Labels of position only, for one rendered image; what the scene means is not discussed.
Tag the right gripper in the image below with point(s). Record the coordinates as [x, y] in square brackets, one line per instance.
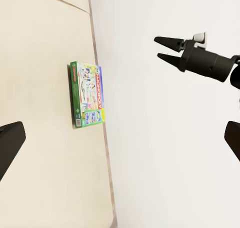
[194, 59]

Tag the board game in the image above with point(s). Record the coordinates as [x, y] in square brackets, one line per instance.
[88, 96]

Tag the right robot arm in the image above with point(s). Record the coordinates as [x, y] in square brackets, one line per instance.
[197, 59]

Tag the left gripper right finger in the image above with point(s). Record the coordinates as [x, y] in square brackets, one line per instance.
[232, 137]

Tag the bed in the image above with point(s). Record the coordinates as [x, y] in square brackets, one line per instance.
[59, 177]

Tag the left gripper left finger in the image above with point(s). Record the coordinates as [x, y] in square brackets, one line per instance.
[12, 137]

